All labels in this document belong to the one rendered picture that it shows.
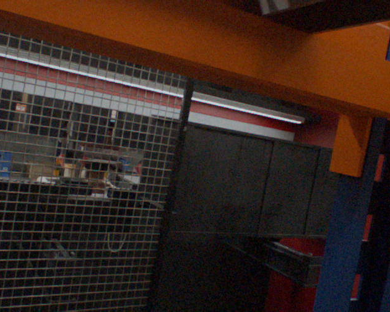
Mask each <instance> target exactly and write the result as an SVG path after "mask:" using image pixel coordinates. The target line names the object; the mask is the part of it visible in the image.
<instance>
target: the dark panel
mask: <svg viewBox="0 0 390 312"><path fill-rule="evenodd" d="M332 153H333V149H332V148H328V147H322V146H318V145H312V144H305V143H301V142H295V141H290V140H285V139H279V138H275V137H269V136H263V135H259V134H252V133H248V132H243V131H237V130H232V129H226V128H220V127H216V126H210V125H206V124H199V123H194V122H190V121H188V126H187V130H186V137H185V141H184V147H183V154H182V159H181V165H180V172H179V176H178V183H177V187H176V194H175V201H174V205H173V211H174V212H176V213H177V218H176V225H170V226H169V231H168V235H191V236H252V237H284V238H315V239H327V234H328V230H329V223H330V219H331V214H332V208H333V203H334V198H335V194H336V187H337V182H338V177H339V173H337V172H334V171H329V169H330V166H331V159H332Z"/></svg>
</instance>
